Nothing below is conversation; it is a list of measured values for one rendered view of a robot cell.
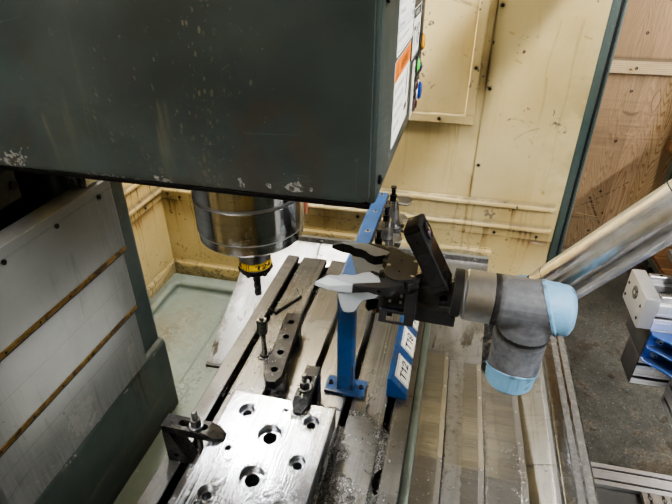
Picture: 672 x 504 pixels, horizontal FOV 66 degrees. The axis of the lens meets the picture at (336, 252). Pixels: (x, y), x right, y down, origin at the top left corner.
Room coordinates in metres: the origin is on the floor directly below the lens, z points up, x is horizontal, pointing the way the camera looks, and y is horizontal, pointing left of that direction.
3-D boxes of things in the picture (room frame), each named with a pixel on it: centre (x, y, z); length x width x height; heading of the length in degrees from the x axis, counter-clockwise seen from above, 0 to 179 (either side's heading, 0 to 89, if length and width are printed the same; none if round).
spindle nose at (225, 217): (0.68, 0.13, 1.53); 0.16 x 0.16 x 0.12
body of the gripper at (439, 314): (0.62, -0.12, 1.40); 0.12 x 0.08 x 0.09; 76
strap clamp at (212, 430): (0.70, 0.29, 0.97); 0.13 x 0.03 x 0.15; 76
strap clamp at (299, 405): (0.81, 0.07, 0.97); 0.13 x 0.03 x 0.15; 166
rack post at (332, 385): (0.91, -0.02, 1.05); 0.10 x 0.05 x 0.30; 76
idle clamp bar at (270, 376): (1.00, 0.13, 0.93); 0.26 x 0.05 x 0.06; 171
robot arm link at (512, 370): (0.60, -0.28, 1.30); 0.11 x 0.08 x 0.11; 160
